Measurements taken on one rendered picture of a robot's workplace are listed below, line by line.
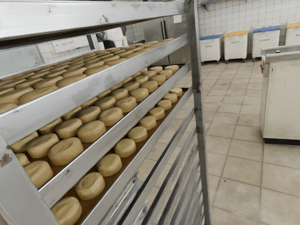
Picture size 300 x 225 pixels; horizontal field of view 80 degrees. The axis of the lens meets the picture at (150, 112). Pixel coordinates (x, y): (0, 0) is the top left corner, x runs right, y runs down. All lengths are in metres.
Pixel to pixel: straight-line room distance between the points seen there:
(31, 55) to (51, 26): 4.44
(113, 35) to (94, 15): 2.02
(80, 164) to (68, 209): 0.10
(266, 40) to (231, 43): 0.74
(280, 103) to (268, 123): 0.23
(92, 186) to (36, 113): 0.18
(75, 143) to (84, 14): 0.18
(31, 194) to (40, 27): 0.16
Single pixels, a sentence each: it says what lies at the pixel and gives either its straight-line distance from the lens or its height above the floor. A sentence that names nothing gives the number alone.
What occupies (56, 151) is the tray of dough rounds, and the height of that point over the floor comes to 1.15.
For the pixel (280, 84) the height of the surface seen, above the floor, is 0.65.
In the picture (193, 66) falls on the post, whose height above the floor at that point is 1.14.
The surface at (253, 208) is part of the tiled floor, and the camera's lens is 1.63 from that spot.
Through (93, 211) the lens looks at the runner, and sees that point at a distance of 0.32.
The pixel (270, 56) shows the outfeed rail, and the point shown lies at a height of 0.88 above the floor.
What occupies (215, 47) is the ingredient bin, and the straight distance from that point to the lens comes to 5.37.
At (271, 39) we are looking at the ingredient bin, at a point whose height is 0.51.
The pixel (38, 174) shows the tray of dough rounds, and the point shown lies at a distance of 0.28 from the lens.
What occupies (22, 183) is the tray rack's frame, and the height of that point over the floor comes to 1.19.
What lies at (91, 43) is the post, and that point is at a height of 1.27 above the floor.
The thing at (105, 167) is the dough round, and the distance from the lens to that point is 0.38.
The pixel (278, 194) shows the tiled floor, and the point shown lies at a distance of 1.76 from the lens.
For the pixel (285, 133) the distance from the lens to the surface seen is 2.14.
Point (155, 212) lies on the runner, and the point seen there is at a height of 0.87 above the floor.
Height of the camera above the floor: 1.29
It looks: 25 degrees down
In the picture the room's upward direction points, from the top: 12 degrees counter-clockwise
